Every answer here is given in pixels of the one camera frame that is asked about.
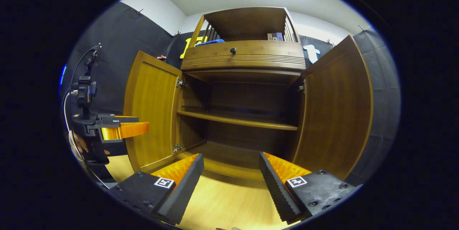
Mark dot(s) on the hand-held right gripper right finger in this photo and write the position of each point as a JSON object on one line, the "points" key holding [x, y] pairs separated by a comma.
{"points": [[276, 190]]}

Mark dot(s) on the metal door hinge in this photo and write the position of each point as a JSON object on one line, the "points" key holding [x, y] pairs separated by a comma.
{"points": [[176, 148], [301, 88], [180, 83]]}

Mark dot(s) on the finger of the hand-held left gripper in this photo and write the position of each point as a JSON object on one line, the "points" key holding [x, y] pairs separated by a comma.
{"points": [[114, 147], [125, 129]]}

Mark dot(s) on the wooden drawer with ribbed front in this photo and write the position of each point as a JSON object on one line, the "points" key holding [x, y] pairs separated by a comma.
{"points": [[269, 52]]}

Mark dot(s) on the blue folded cloth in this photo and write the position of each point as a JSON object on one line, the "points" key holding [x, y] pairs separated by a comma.
{"points": [[209, 42]]}

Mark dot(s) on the wooden cabinet shelf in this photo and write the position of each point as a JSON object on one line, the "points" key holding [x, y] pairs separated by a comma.
{"points": [[244, 120]]}

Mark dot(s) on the black backdrop cloth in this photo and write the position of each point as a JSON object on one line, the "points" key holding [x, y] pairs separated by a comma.
{"points": [[118, 36]]}

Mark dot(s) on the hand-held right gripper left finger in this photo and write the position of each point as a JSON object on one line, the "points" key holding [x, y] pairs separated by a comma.
{"points": [[188, 188]]}

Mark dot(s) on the wooden cabinet door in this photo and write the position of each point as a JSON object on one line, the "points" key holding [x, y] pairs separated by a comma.
{"points": [[150, 97], [337, 108]]}

